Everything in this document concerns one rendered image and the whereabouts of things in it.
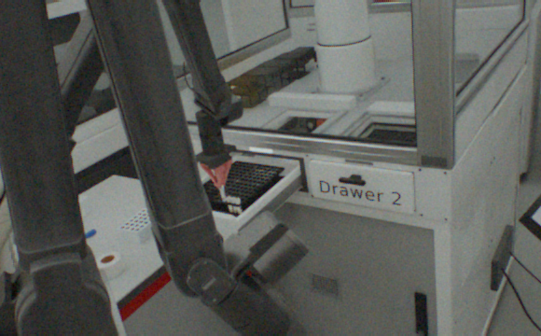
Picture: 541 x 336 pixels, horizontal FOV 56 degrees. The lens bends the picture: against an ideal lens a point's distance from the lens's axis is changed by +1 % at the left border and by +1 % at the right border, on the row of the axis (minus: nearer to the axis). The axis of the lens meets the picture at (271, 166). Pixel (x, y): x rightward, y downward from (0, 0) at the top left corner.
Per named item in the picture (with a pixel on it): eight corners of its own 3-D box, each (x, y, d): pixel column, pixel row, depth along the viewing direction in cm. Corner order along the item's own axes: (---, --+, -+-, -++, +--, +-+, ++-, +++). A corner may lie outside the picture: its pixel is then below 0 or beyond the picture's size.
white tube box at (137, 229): (141, 244, 147) (137, 232, 145) (119, 240, 151) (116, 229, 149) (167, 221, 156) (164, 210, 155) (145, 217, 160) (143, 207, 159)
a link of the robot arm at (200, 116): (188, 110, 122) (205, 113, 118) (209, 102, 127) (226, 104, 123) (194, 137, 125) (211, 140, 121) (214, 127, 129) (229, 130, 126)
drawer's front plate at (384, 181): (412, 214, 128) (410, 175, 123) (312, 196, 144) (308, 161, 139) (415, 211, 129) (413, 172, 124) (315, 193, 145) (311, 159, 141)
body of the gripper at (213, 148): (191, 164, 126) (186, 136, 123) (219, 148, 133) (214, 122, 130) (211, 168, 122) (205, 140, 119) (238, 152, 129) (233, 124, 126)
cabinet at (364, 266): (458, 445, 158) (457, 225, 124) (207, 340, 215) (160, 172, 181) (520, 267, 225) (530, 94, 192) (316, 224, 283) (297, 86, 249)
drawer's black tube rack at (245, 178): (242, 226, 132) (238, 204, 129) (192, 215, 142) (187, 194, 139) (287, 187, 148) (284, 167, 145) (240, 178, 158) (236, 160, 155)
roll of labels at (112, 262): (112, 261, 141) (108, 249, 139) (131, 266, 137) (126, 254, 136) (92, 276, 136) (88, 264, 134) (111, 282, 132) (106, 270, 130)
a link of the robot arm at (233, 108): (195, 81, 118) (221, 101, 115) (228, 68, 126) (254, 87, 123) (187, 122, 126) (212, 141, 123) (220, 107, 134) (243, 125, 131)
